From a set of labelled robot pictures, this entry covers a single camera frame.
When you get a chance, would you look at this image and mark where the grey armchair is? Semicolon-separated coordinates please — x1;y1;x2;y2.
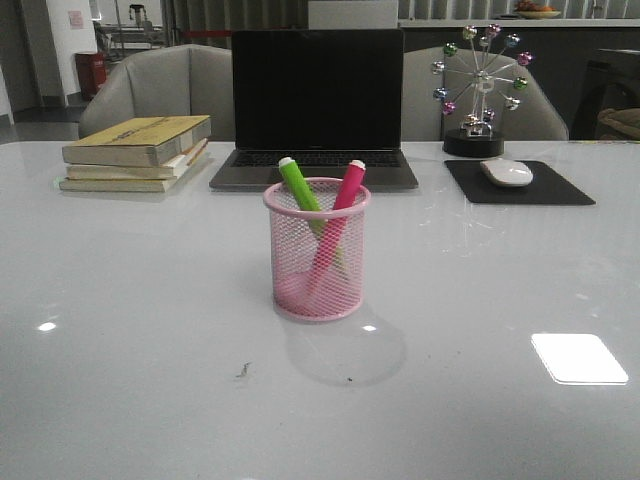
401;47;568;141
78;44;235;141

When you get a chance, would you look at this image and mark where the grey open laptop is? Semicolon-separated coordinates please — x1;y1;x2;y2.
210;29;418;191

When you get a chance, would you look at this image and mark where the pink mesh pen holder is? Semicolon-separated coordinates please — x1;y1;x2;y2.
263;177;371;321

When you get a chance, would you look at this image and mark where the pink marker pen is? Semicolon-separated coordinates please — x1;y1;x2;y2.
305;160;366;298

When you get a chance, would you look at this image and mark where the green marker pen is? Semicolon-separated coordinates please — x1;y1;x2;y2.
278;157;346;274

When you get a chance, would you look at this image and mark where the white middle book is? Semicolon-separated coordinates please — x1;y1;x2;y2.
66;139;208;180

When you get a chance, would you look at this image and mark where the ferris wheel desk ornament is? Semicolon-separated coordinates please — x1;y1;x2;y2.
430;23;534;158

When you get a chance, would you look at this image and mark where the metal cart in background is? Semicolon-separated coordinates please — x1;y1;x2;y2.
89;0;166;58

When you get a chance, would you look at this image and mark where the fruit bowl on counter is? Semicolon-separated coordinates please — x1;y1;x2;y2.
514;0;561;20

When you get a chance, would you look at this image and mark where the grey right armchair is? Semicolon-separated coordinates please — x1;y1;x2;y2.
401;47;568;141

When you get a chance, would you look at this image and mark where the white computer mouse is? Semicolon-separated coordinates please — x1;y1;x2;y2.
479;158;534;187

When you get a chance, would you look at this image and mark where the yellow book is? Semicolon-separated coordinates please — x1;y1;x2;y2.
62;115;211;167
58;158;210;193

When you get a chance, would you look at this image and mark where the yellow bottom book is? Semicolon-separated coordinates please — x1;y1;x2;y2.
58;158;210;193

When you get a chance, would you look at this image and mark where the yellow top book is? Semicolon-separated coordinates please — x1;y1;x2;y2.
62;115;211;167

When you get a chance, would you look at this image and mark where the black mouse pad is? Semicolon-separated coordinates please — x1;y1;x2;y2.
444;160;596;206

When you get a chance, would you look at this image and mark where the grey left armchair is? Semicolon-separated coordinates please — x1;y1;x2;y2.
78;44;235;141

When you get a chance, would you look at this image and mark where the red barrier belt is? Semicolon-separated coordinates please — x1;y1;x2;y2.
181;29;233;38

